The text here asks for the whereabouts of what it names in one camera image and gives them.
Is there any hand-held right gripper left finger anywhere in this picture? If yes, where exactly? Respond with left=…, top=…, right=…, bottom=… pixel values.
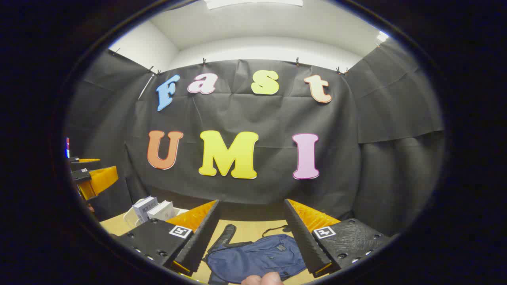
left=115, top=199, right=221, bottom=277

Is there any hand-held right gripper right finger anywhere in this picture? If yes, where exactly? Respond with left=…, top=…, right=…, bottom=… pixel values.
left=283, top=199, right=393, bottom=278

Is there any white plastic bookshelf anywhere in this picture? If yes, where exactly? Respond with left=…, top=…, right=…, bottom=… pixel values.
left=124, top=198, right=191, bottom=228

